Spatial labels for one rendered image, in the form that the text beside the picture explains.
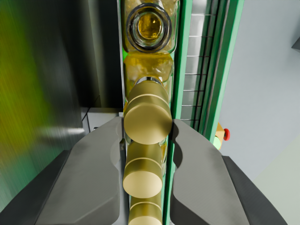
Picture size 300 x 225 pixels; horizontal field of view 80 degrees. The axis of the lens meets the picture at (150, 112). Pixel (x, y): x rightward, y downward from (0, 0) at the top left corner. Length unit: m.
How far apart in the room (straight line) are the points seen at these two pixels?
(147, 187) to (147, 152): 0.03
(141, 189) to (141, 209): 0.04
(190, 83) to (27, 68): 0.31
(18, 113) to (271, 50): 0.58
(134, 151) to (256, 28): 0.49
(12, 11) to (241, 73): 0.53
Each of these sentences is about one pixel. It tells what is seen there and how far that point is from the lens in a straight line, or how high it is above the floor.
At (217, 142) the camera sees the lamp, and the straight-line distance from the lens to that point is 0.55.
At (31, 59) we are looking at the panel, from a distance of 0.23.
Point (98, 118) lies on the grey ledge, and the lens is 0.46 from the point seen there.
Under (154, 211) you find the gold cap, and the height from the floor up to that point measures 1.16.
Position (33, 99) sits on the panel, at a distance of 0.23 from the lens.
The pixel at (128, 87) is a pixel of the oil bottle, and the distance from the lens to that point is 0.19.
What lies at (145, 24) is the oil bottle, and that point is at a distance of 0.20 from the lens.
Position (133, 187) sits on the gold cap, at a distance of 0.16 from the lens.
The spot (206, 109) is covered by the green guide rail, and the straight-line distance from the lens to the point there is 0.42.
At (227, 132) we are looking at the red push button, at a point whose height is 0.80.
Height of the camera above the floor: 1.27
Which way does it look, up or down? 62 degrees down
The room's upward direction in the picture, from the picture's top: 179 degrees counter-clockwise
